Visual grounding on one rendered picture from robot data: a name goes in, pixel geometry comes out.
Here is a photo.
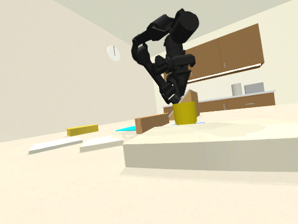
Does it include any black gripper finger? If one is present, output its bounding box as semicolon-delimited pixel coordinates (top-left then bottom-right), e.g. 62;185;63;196
171;70;191;96
168;79;182;98

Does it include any brown wooden bar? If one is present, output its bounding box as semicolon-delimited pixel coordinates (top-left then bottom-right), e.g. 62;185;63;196
135;113;170;134

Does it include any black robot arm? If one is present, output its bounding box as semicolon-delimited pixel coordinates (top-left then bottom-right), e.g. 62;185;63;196
131;8;199;105

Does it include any yellow cup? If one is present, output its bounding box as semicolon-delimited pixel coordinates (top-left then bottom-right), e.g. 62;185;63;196
172;101;197;125

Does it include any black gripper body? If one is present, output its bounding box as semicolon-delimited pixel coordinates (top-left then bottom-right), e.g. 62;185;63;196
166;47;196;83

